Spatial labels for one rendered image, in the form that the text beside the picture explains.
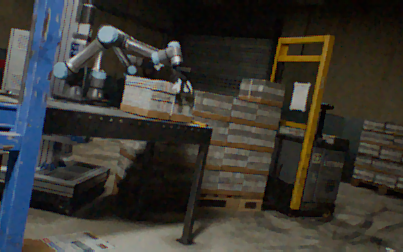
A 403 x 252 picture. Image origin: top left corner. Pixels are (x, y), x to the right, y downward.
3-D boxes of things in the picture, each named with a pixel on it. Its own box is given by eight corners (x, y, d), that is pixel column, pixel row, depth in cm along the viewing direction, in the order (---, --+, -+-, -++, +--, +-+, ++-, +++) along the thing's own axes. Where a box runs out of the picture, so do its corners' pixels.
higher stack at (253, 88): (216, 199, 429) (240, 77, 422) (239, 200, 444) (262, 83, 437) (237, 210, 396) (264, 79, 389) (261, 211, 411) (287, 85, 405)
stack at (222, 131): (110, 193, 368) (127, 102, 364) (217, 199, 429) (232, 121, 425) (125, 206, 335) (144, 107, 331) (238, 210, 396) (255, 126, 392)
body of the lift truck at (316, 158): (257, 197, 477) (271, 130, 473) (291, 199, 506) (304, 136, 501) (299, 217, 418) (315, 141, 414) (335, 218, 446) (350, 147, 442)
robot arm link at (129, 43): (114, 46, 294) (172, 70, 281) (106, 43, 283) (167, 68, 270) (120, 31, 293) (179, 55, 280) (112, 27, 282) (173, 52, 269)
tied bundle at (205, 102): (183, 113, 394) (188, 89, 393) (209, 117, 409) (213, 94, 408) (202, 117, 362) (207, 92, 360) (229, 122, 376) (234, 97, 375)
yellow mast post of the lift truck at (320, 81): (287, 206, 415) (322, 35, 406) (293, 206, 420) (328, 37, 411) (293, 209, 408) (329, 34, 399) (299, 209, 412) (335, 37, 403)
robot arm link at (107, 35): (68, 85, 292) (127, 40, 279) (55, 82, 277) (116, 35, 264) (61, 71, 294) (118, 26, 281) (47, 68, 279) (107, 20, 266)
